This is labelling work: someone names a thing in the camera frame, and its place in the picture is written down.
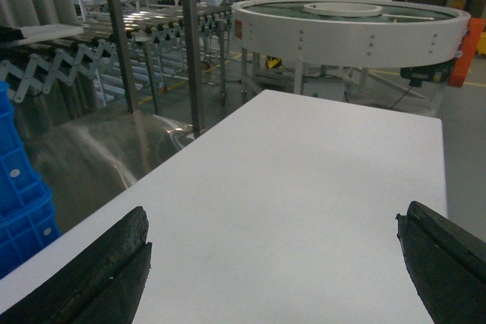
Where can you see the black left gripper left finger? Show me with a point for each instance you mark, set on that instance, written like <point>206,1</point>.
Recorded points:
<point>102,284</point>

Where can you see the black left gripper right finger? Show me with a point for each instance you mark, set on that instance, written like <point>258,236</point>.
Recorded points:
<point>445,263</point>

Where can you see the blue crate top left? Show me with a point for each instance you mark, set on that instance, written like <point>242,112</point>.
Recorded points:
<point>27,212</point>

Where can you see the orange conveyor guard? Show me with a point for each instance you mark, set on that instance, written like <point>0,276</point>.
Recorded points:
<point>468,49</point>

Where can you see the expandable roller conveyor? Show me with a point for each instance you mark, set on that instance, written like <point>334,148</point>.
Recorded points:
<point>156,47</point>

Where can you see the white round turntable conveyor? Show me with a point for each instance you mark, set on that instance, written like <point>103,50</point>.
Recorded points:
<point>394,55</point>

